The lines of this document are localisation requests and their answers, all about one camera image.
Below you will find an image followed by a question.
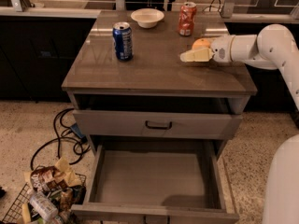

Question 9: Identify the black background cable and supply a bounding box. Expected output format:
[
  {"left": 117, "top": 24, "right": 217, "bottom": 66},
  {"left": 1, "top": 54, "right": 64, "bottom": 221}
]
[{"left": 201, "top": 0, "right": 222, "bottom": 13}]

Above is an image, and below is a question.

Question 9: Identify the yellow banana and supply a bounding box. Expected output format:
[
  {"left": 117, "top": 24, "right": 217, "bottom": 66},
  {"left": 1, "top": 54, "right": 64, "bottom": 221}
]
[{"left": 21, "top": 203, "right": 31, "bottom": 224}]

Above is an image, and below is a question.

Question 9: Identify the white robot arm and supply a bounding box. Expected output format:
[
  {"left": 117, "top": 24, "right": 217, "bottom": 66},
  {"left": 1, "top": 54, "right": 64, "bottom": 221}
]
[{"left": 180, "top": 24, "right": 299, "bottom": 224}]

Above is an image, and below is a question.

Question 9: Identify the black wire basket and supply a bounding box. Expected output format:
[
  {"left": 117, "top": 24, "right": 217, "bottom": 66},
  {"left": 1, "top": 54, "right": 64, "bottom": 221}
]
[{"left": 3, "top": 174, "right": 86, "bottom": 224}]

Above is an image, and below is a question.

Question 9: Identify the orange fruit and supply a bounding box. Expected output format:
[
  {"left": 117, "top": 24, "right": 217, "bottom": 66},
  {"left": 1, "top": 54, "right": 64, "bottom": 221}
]
[{"left": 192, "top": 38, "right": 210, "bottom": 49}]

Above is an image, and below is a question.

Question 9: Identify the brown snack bag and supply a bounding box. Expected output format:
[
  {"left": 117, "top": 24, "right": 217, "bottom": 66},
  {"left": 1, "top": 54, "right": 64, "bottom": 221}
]
[{"left": 24, "top": 157, "right": 82, "bottom": 192}]

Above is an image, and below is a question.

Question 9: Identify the red soda can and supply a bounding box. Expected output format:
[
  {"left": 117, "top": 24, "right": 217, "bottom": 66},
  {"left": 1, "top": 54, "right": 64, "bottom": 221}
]
[{"left": 178, "top": 2, "right": 197, "bottom": 36}]

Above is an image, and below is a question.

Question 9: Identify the blue soda can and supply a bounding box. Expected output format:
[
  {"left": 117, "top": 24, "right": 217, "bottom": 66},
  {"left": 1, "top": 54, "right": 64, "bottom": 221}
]
[{"left": 112, "top": 21, "right": 133, "bottom": 62}]

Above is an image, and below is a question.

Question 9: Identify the grey drawer cabinet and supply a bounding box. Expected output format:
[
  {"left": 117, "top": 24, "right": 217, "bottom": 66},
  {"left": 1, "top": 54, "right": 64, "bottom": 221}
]
[{"left": 61, "top": 10, "right": 258, "bottom": 224}]

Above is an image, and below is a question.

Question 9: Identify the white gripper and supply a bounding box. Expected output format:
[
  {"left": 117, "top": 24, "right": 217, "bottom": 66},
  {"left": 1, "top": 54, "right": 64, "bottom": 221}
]
[{"left": 180, "top": 35, "right": 235, "bottom": 63}]

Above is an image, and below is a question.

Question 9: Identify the white bowl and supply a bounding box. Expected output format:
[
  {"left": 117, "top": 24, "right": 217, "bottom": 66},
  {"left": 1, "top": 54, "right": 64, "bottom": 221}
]
[{"left": 131, "top": 8, "right": 164, "bottom": 29}]

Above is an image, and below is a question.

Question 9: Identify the grey top drawer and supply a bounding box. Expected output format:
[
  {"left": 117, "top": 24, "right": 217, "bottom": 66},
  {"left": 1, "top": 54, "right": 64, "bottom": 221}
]
[{"left": 74, "top": 110, "right": 242, "bottom": 140}]

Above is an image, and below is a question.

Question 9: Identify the black floor cable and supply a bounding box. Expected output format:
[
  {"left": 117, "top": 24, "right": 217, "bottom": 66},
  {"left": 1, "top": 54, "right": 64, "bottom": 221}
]
[{"left": 30, "top": 107, "right": 92, "bottom": 171}]

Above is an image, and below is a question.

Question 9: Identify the grey open middle drawer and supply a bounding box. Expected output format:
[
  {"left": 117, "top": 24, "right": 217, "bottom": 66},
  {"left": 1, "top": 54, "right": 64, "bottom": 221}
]
[{"left": 72, "top": 146, "right": 239, "bottom": 224}]

